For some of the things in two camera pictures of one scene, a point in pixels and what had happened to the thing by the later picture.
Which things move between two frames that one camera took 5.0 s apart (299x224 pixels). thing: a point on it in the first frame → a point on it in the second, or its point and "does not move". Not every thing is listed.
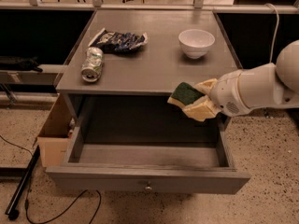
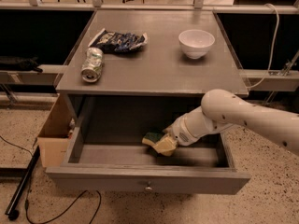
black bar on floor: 12,209 does not move
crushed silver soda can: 92,64 does not move
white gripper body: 226,92 → 180,132
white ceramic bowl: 196,43 does not move
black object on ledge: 9,63 does not move
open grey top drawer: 188,167 does not move
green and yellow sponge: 184,94 → 151,138
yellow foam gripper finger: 202,109 → 166,146
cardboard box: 55,133 does not move
